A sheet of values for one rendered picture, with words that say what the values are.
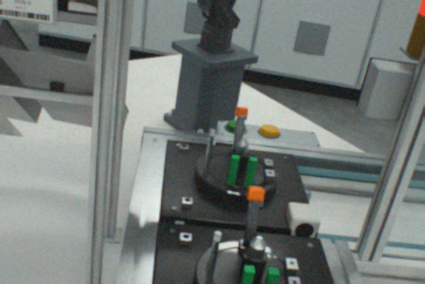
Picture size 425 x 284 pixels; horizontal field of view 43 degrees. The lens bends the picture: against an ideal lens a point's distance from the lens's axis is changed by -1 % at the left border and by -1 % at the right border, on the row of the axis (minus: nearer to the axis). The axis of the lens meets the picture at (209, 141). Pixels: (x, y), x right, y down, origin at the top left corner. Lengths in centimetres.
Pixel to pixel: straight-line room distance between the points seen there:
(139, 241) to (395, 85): 40
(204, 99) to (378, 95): 56
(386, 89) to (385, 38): 328
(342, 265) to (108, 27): 47
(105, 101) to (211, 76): 60
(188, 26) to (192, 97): 273
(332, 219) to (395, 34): 311
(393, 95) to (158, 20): 333
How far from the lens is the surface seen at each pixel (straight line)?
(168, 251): 74
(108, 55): 59
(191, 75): 122
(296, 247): 80
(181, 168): 92
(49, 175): 108
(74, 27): 417
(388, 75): 72
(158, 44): 403
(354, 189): 107
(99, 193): 67
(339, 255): 83
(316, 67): 401
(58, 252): 90
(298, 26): 391
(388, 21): 398
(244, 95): 154
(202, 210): 82
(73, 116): 95
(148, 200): 85
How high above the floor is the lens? 144
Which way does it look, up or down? 28 degrees down
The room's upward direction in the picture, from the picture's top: 9 degrees clockwise
